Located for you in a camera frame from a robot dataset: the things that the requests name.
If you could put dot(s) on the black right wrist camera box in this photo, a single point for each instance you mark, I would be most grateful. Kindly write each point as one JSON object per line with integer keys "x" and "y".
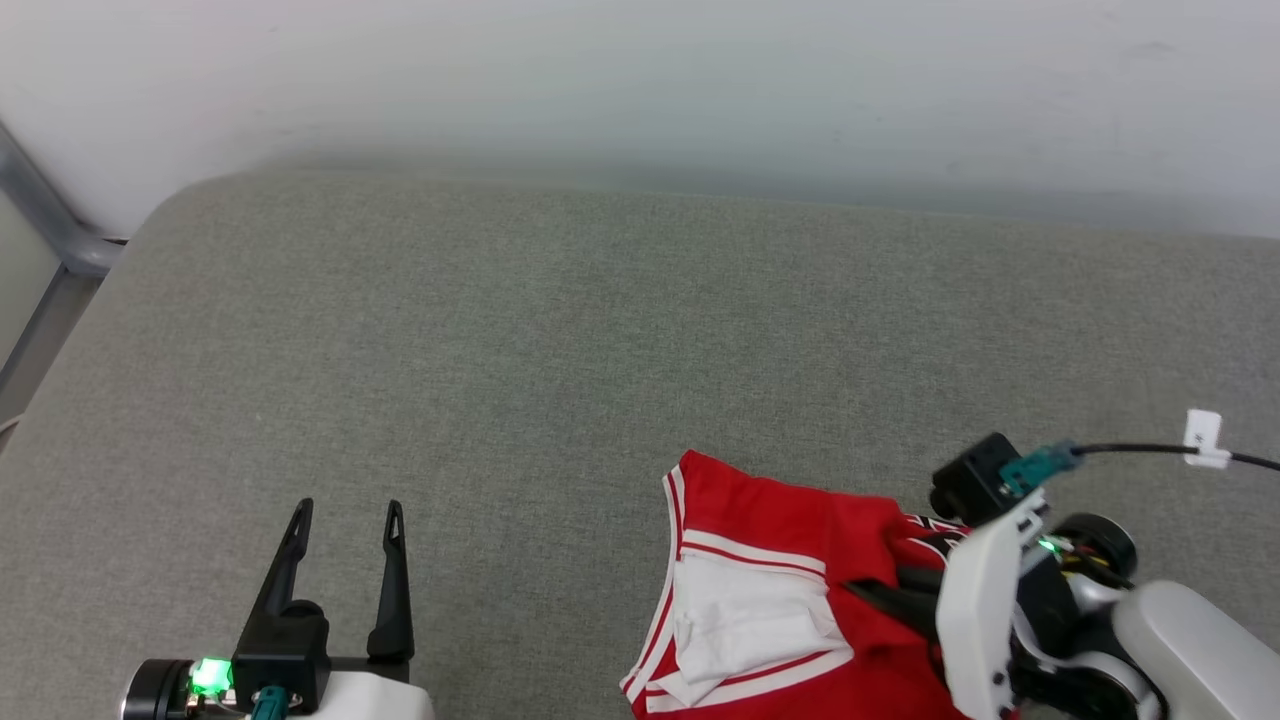
{"x": 970, "y": 480}

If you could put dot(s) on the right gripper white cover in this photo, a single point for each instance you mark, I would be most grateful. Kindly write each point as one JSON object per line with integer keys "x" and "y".
{"x": 975, "y": 620}

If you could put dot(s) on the red and white basketball jersey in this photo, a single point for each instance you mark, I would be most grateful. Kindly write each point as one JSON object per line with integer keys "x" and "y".
{"x": 780, "y": 520}

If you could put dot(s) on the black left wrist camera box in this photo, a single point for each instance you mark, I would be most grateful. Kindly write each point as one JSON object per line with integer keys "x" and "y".
{"x": 285, "y": 645}

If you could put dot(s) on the grey metal frame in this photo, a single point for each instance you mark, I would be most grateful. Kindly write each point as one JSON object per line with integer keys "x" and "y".
{"x": 60, "y": 235}

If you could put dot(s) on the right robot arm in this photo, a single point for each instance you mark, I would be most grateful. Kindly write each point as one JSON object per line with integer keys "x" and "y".
{"x": 1200, "y": 650}

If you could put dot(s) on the teal camera connector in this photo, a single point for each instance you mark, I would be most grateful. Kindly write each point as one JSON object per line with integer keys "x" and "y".
{"x": 1040, "y": 465}
{"x": 268, "y": 705}

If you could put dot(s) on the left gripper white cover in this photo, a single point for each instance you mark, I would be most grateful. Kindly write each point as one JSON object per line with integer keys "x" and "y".
{"x": 380, "y": 700}

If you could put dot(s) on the teal right camera connector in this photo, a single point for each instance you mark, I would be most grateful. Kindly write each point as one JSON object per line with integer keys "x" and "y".
{"x": 1040, "y": 465}

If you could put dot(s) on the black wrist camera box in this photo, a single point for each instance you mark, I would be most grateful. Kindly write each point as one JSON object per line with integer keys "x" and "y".
{"x": 970, "y": 480}
{"x": 285, "y": 645}

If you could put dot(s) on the teal left camera connector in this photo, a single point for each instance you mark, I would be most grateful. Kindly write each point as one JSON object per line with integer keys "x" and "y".
{"x": 268, "y": 705}

